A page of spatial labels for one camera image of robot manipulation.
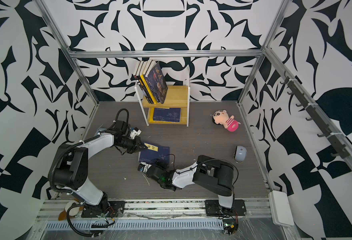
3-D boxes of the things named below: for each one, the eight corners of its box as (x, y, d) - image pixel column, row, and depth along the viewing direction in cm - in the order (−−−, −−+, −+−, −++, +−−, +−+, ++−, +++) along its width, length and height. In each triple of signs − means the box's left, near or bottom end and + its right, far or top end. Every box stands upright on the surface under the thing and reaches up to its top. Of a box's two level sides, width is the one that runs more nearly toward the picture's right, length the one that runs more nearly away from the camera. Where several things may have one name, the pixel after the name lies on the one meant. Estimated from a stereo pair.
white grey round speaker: (231, 162, 92) (236, 155, 84) (233, 152, 96) (237, 144, 89) (241, 165, 91) (246, 158, 83) (241, 154, 95) (247, 147, 88)
